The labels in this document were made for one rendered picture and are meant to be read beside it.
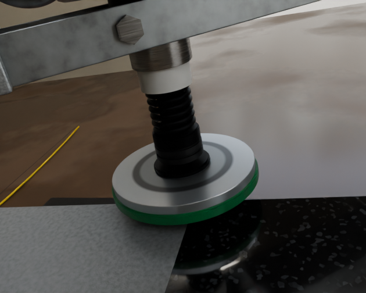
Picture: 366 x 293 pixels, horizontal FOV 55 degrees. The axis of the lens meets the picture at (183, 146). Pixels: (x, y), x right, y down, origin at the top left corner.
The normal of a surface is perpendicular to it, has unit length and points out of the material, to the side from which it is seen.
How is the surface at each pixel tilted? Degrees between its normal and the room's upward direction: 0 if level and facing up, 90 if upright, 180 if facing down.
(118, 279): 0
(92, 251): 0
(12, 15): 90
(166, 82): 90
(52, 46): 90
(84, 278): 0
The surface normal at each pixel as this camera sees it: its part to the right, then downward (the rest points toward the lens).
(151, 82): -0.44, 0.46
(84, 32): 0.40, 0.33
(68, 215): -0.17, -0.89
